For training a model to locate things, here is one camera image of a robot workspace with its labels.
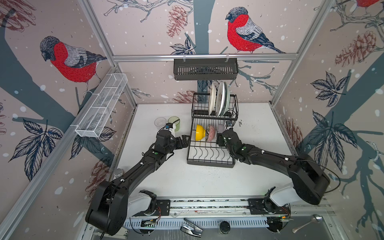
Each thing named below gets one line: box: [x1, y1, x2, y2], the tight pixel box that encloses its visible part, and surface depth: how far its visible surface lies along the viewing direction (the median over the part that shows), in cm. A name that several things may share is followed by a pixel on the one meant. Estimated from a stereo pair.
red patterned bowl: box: [205, 124, 217, 142], surface depth 93 cm
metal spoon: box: [292, 214, 323, 234], surface depth 70 cm
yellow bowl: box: [195, 124, 206, 141], surface depth 94 cm
